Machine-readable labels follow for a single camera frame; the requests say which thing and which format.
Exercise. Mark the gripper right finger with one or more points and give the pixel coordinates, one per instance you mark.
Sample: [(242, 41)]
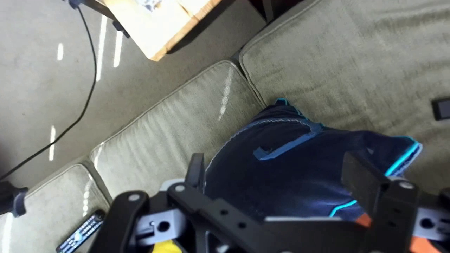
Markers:
[(390, 207)]

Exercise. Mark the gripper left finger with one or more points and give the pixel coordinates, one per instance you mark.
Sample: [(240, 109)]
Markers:
[(121, 218)]

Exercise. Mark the black pillow with blue trim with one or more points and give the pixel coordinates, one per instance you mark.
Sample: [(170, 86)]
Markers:
[(281, 175)]

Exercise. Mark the black remote control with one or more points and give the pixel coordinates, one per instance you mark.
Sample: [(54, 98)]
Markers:
[(82, 232)]

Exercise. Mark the orange object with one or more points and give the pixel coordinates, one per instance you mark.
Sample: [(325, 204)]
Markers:
[(422, 246)]

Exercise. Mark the yellow object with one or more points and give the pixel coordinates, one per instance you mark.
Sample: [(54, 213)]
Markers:
[(167, 247)]

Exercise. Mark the small black device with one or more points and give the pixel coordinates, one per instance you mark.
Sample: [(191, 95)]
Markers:
[(442, 109)]

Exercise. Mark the stand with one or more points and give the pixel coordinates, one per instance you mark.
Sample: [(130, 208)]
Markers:
[(10, 198)]

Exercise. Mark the grey-green sofa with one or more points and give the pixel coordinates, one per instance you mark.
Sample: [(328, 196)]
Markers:
[(337, 63)]

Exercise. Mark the wooden table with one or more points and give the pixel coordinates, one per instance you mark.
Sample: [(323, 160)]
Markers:
[(158, 24)]

